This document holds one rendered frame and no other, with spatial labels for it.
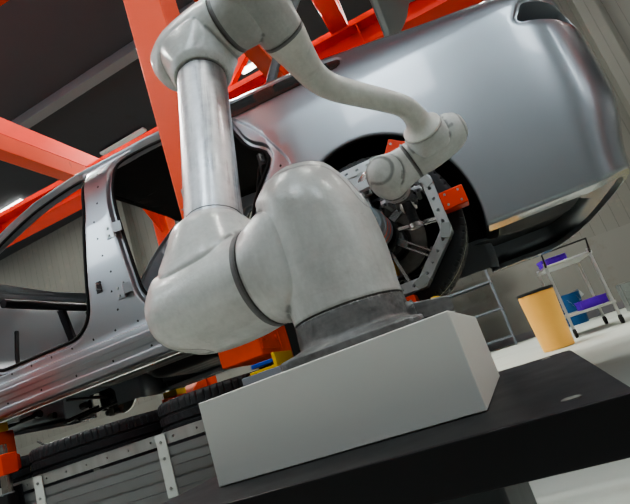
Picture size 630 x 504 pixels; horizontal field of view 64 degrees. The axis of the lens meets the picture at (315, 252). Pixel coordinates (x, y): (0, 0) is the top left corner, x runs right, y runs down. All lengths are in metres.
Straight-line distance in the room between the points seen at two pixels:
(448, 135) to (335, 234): 0.77
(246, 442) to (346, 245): 0.26
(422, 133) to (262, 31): 0.47
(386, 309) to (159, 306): 0.34
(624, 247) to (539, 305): 5.00
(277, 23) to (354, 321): 0.70
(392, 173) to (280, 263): 0.71
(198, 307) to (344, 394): 0.28
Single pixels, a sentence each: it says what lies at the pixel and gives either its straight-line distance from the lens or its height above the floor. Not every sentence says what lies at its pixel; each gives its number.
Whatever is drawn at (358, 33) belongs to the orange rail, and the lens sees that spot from 4.97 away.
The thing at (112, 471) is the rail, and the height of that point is 0.32.
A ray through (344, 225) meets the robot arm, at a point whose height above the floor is 0.55.
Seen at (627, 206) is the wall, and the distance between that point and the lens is 10.25.
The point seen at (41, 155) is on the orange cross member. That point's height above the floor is 2.68.
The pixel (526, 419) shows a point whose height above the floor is 0.30.
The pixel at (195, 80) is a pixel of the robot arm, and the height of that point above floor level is 0.98.
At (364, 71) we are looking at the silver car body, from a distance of 2.38.
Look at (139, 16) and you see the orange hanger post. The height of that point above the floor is 1.96.
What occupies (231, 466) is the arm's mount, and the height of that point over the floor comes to 0.32.
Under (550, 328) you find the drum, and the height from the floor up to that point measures 0.20.
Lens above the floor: 0.37
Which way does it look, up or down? 14 degrees up
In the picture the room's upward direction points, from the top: 19 degrees counter-clockwise
